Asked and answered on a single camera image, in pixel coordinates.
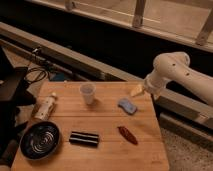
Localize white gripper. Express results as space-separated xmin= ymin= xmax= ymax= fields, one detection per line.
xmin=130 ymin=73 xmax=166 ymax=97

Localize red chili pepper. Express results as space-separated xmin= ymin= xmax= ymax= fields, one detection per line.
xmin=118 ymin=126 xmax=138 ymax=145

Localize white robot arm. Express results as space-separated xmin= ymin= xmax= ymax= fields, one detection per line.
xmin=130 ymin=52 xmax=213 ymax=106

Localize dark ceramic bowl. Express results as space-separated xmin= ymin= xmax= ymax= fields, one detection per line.
xmin=20 ymin=121 xmax=60 ymax=160

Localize blue sponge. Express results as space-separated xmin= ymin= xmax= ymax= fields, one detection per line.
xmin=118 ymin=98 xmax=137 ymax=115

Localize translucent plastic cup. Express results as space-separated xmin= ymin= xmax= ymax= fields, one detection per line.
xmin=79 ymin=83 xmax=96 ymax=105

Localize black striped block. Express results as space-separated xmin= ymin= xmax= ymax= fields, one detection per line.
xmin=69 ymin=131 xmax=99 ymax=147

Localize white plastic bottle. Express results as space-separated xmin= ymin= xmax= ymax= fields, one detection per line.
xmin=34 ymin=93 xmax=57 ymax=120

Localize black equipment left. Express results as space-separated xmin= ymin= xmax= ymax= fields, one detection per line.
xmin=0 ymin=46 xmax=36 ymax=156

